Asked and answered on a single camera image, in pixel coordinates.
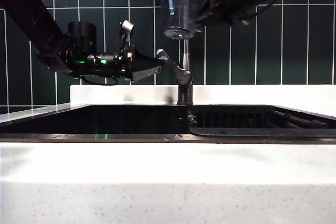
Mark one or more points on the grey metal faucet lever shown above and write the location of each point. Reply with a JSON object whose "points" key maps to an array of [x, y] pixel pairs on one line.
{"points": [[174, 68]]}

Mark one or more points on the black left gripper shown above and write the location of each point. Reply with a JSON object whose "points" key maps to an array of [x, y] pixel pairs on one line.
{"points": [[124, 62]]}

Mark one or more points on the black kitchen sink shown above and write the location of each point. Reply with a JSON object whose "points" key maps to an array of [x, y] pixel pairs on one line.
{"points": [[78, 121]]}

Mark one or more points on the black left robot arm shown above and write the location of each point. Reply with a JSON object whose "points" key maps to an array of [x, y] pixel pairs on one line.
{"points": [[26, 11]]}

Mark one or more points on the black slatted drain rack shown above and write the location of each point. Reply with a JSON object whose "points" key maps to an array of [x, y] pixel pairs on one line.
{"points": [[249, 132]]}

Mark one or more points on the clear glass mug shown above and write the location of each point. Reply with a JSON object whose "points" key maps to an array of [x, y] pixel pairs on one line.
{"points": [[181, 3]]}

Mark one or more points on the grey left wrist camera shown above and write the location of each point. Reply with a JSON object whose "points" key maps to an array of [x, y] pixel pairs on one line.
{"points": [[127, 26]]}

